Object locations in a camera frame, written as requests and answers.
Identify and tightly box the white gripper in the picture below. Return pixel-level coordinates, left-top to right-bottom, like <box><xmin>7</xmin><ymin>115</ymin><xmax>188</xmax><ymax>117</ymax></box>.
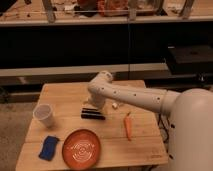
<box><xmin>84</xmin><ymin>98</ymin><xmax>106</xmax><ymax>110</ymax></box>

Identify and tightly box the black striped eraser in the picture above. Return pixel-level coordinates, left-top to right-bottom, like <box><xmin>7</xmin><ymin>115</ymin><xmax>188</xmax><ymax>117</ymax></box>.
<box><xmin>81</xmin><ymin>108</ymin><xmax>105</xmax><ymax>120</ymax></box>

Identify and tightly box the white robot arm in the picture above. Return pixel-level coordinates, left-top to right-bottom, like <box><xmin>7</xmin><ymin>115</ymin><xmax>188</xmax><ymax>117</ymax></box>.
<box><xmin>87</xmin><ymin>71</ymin><xmax>213</xmax><ymax>171</ymax></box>

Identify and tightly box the orange toy carrot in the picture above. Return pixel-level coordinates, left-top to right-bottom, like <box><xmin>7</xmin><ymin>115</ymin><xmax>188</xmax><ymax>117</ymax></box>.
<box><xmin>124</xmin><ymin>113</ymin><xmax>132</xmax><ymax>141</ymax></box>

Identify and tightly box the wooden folding table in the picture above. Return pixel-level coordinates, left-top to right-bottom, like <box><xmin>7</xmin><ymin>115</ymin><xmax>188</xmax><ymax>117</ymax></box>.
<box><xmin>16</xmin><ymin>82</ymin><xmax>168</xmax><ymax>171</ymax></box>

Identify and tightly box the orange patterned plate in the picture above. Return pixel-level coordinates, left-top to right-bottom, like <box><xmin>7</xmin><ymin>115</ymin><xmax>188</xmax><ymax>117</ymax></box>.
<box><xmin>62</xmin><ymin>129</ymin><xmax>101</xmax><ymax>171</ymax></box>

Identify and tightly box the clear plastic cup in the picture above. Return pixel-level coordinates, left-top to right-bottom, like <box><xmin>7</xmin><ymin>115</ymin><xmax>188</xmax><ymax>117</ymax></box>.
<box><xmin>33</xmin><ymin>104</ymin><xmax>54</xmax><ymax>127</ymax></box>

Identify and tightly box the blue cloth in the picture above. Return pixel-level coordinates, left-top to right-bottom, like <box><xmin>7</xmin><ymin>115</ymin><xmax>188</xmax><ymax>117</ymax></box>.
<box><xmin>39</xmin><ymin>136</ymin><xmax>59</xmax><ymax>161</ymax></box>

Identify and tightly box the black box on shelf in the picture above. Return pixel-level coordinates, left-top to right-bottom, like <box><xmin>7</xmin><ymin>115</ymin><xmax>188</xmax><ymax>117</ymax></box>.
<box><xmin>166</xmin><ymin>45</ymin><xmax>213</xmax><ymax>75</ymax></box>

